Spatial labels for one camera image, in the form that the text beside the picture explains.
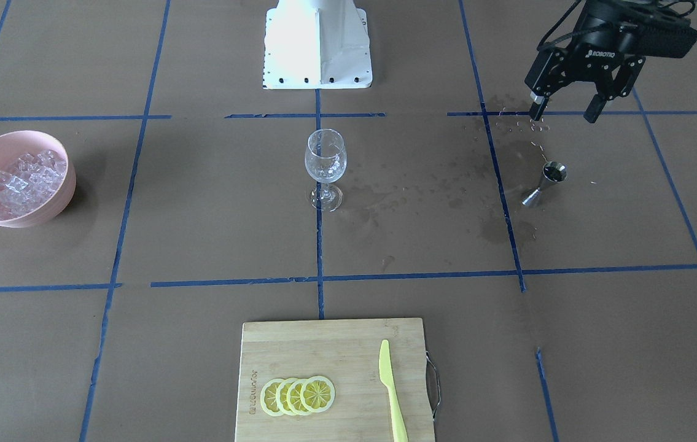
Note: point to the bamboo cutting board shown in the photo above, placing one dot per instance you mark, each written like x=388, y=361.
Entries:
x=345, y=351

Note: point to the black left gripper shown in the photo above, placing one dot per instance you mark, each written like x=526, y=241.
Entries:
x=594, y=48

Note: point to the clear ice cubes pile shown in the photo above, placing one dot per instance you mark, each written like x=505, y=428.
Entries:
x=28, y=182

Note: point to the yellow plastic knife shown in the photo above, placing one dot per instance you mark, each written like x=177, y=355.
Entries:
x=386, y=376

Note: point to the pink bowl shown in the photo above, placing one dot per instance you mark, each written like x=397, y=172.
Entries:
x=17, y=143

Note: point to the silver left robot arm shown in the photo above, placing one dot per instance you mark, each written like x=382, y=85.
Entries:
x=613, y=13

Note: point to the steel cocktail jigger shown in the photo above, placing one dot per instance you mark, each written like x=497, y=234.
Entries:
x=552, y=173

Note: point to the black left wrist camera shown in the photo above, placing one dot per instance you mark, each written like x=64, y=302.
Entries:
x=658, y=36

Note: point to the clear wine glass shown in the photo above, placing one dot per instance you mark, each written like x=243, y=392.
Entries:
x=325, y=162

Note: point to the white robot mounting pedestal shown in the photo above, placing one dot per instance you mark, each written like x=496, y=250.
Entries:
x=316, y=45

